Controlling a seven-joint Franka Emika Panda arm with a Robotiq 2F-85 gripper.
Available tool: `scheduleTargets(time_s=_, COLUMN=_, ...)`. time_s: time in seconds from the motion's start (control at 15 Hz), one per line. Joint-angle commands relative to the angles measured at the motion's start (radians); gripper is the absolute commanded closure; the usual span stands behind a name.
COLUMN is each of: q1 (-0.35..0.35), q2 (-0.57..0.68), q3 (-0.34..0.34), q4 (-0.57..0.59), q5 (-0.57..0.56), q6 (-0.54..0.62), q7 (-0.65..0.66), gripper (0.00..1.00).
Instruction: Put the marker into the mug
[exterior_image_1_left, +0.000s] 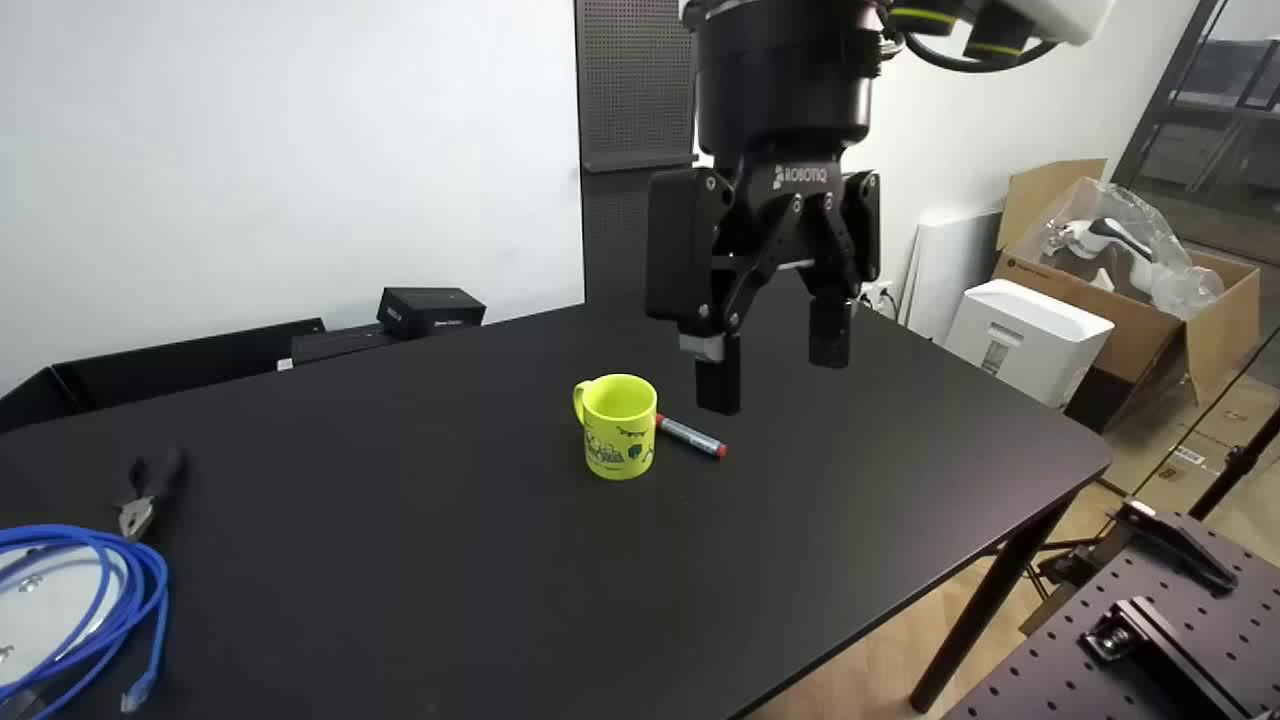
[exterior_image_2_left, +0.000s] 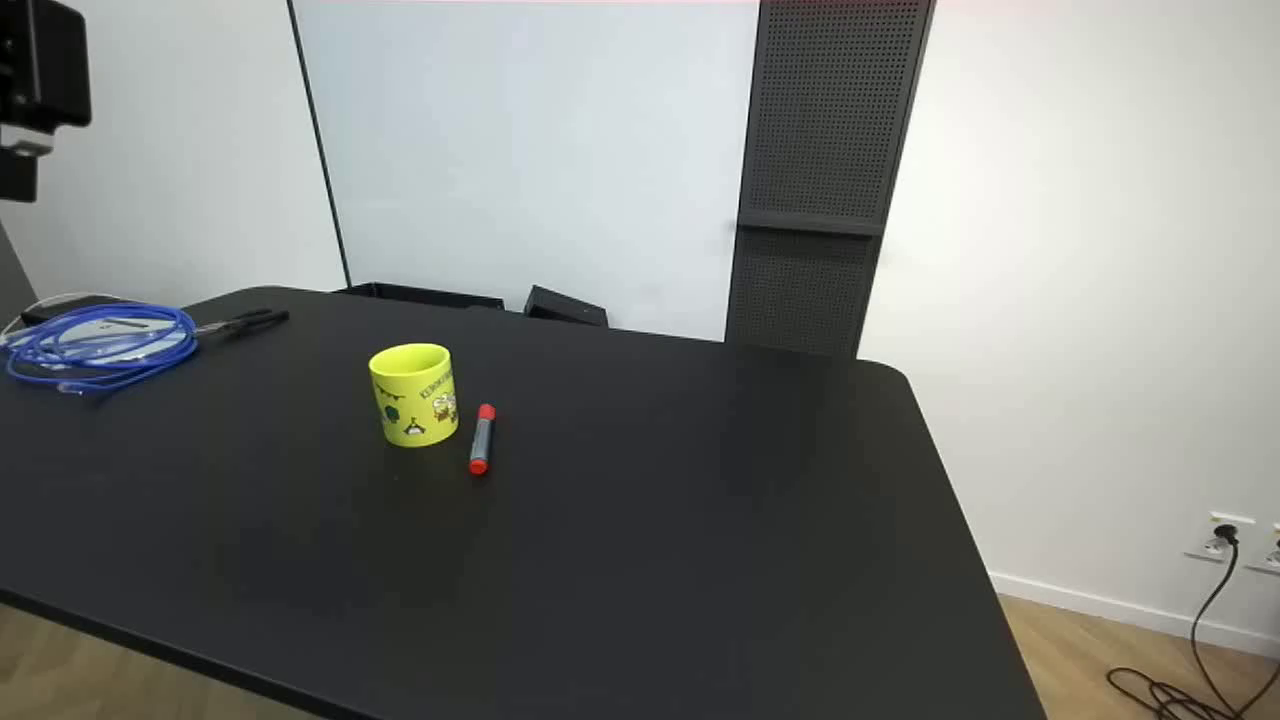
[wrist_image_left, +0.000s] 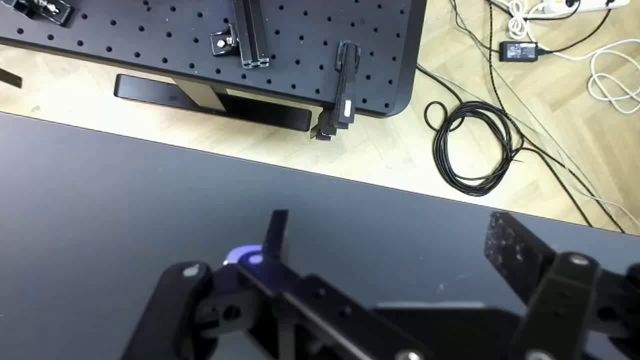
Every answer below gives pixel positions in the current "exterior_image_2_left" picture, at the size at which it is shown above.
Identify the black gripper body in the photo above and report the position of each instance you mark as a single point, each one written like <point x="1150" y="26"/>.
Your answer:
<point x="16" y="173"/>

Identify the white wall power outlet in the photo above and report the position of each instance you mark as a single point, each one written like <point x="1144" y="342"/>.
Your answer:
<point x="1221" y="539"/>
<point x="1269" y="547"/>

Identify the marker with orange caps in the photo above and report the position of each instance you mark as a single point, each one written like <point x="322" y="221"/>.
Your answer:
<point x="480" y="442"/>

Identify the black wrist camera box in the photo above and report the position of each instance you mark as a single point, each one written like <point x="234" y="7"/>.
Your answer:
<point x="42" y="65"/>

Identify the yellow smiley face mug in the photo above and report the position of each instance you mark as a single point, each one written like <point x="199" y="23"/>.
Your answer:
<point x="413" y="403"/>

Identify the white whiteboard panel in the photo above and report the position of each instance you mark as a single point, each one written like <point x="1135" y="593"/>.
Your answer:
<point x="535" y="133"/>

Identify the black pen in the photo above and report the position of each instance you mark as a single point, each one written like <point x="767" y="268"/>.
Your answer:
<point x="245" y="322"/>

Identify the narrow black chair back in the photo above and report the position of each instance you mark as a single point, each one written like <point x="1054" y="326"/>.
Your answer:
<point x="564" y="305"/>

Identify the white wrist mount plate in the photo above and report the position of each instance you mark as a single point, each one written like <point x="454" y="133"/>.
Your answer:
<point x="25" y="139"/>

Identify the white baseboard strip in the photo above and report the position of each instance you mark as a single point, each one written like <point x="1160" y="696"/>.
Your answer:
<point x="1135" y="615"/>

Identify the dark grey perforated pillar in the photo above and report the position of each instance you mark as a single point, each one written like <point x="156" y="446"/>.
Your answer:
<point x="826" y="133"/>

